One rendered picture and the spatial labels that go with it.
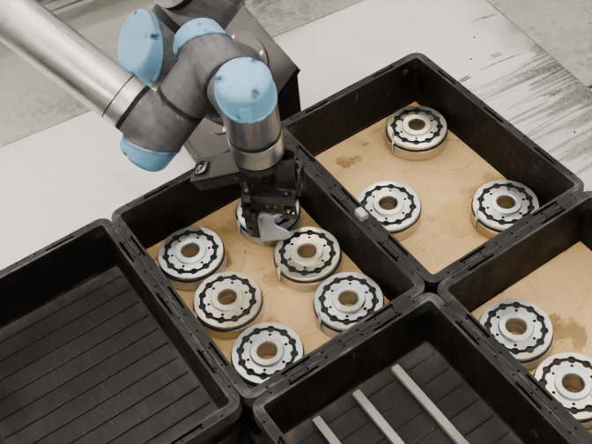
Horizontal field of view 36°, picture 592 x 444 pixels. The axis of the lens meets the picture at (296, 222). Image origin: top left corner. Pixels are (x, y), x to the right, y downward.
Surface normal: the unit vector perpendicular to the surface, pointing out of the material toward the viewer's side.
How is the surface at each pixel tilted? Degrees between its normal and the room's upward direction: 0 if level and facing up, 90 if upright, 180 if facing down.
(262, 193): 7
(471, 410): 0
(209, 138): 43
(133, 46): 50
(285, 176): 97
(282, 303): 0
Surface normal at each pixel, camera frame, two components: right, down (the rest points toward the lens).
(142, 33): -0.72, -0.09
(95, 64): 0.36, -0.25
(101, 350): -0.07, -0.64
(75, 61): 0.15, 0.04
